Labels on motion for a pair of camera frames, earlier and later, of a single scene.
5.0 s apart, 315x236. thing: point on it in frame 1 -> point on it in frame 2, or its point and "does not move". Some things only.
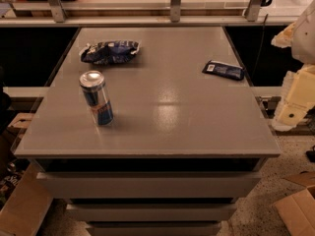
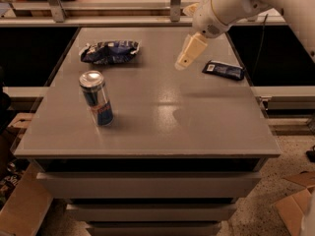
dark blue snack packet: [224, 70] does not move
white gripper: [304, 39] -> [206, 18]
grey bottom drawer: [155, 228] does not move
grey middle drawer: [152, 211] does not move
